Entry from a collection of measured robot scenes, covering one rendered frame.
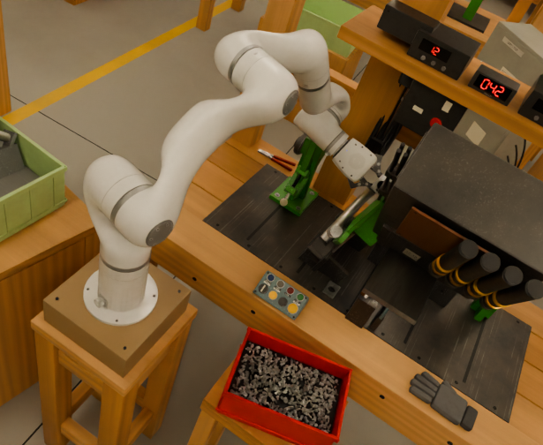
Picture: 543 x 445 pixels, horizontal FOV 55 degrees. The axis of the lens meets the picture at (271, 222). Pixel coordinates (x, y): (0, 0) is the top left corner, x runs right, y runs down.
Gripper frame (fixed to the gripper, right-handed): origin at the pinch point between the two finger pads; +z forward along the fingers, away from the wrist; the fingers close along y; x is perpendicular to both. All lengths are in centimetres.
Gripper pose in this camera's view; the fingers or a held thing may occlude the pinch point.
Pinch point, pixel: (378, 184)
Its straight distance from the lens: 160.5
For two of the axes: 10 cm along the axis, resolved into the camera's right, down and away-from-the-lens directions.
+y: 6.9, -7.2, -0.4
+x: 0.3, -0.2, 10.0
